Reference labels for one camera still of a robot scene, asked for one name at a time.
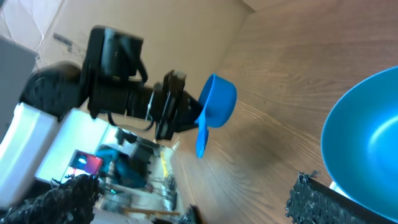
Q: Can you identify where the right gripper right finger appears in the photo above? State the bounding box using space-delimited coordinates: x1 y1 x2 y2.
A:
285 170 389 224

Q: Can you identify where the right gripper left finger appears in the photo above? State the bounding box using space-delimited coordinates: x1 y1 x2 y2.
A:
1 174 103 224

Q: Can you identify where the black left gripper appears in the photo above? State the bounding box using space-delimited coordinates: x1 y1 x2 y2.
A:
148 70 203 140

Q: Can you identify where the blue plastic measuring scoop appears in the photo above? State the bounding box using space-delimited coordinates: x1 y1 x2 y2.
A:
195 74 237 158

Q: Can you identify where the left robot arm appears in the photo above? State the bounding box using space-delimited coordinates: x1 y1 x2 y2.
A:
19 26 204 140

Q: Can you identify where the white digital kitchen scale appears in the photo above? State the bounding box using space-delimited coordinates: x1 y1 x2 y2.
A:
329 182 351 200

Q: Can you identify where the teal blue bowl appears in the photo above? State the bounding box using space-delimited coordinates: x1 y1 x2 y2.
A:
320 67 397 222

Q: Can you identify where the left black cable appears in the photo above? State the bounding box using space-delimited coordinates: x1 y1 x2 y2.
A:
107 111 156 132

